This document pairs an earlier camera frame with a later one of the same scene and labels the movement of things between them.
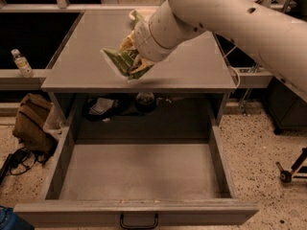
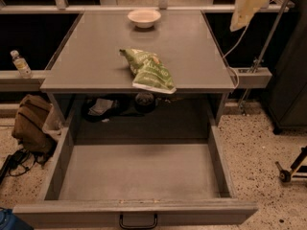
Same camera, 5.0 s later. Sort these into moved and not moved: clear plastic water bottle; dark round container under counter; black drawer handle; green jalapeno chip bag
Moved: green jalapeno chip bag
Not moved: clear plastic water bottle; dark round container under counter; black drawer handle
